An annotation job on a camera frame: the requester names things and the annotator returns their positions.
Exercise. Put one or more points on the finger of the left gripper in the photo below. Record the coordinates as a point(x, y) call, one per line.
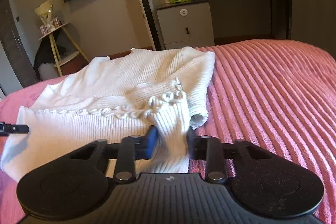
point(7, 129)

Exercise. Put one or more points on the yellow-legged side table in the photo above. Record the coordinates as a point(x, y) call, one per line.
point(63, 46)

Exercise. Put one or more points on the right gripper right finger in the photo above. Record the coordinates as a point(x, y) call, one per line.
point(210, 150)

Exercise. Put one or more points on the pink corduroy bed blanket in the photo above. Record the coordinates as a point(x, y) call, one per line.
point(278, 95)

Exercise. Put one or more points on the white ribbed knit sweater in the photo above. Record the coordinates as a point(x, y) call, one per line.
point(112, 99)

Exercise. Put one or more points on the wrapped flower bouquet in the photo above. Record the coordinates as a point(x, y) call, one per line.
point(45, 13)

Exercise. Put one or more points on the grey bedside cabinet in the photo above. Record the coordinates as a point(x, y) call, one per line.
point(186, 25)

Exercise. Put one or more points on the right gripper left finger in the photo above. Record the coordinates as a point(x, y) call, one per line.
point(132, 149)

